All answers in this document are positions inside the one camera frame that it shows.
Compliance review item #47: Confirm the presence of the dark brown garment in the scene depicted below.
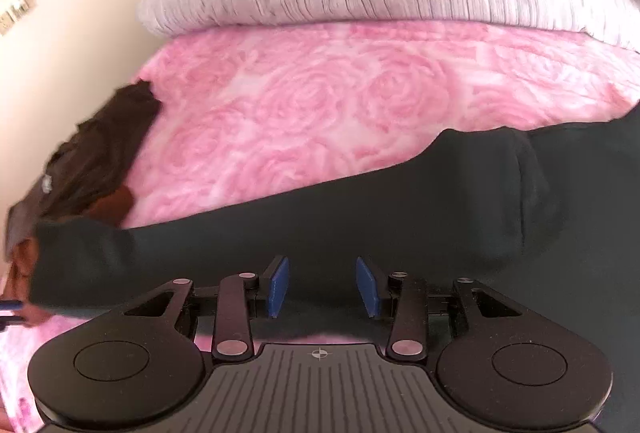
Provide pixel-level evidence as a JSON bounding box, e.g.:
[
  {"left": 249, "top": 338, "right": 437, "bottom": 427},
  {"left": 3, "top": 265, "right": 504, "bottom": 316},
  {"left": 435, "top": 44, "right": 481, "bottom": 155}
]
[{"left": 40, "top": 80, "right": 163, "bottom": 231}]

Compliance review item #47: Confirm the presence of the grey garment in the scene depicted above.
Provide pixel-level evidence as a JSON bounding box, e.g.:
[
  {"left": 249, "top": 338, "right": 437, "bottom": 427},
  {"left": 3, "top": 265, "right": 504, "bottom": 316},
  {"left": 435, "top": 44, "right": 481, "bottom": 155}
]
[{"left": 5, "top": 175, "right": 53, "bottom": 259}]

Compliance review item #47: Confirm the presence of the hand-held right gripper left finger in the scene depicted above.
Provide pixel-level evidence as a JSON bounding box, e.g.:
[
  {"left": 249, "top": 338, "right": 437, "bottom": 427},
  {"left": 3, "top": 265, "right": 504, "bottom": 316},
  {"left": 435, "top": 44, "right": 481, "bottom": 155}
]
[{"left": 124, "top": 256, "right": 291, "bottom": 360}]

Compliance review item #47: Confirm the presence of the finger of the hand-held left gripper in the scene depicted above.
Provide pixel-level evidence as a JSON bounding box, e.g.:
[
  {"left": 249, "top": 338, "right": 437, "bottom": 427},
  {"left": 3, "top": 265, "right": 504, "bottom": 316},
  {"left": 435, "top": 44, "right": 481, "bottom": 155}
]
[{"left": 0, "top": 299, "right": 25, "bottom": 328}]

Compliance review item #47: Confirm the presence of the dark green garment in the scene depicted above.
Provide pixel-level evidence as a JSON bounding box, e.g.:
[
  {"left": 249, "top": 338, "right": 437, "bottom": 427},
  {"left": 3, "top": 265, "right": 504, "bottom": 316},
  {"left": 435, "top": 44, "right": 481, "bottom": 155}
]
[{"left": 27, "top": 110, "right": 640, "bottom": 433}]

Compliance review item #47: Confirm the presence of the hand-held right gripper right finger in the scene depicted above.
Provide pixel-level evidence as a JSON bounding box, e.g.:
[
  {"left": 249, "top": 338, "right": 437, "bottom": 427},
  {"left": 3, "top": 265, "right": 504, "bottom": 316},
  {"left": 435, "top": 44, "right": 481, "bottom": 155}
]
[{"left": 355, "top": 256, "right": 527, "bottom": 360}]

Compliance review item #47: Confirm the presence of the pink rose-pattern blanket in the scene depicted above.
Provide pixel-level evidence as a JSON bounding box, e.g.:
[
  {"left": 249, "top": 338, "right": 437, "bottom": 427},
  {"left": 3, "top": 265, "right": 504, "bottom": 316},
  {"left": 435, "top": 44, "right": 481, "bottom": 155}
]
[{"left": 0, "top": 20, "right": 640, "bottom": 433}]

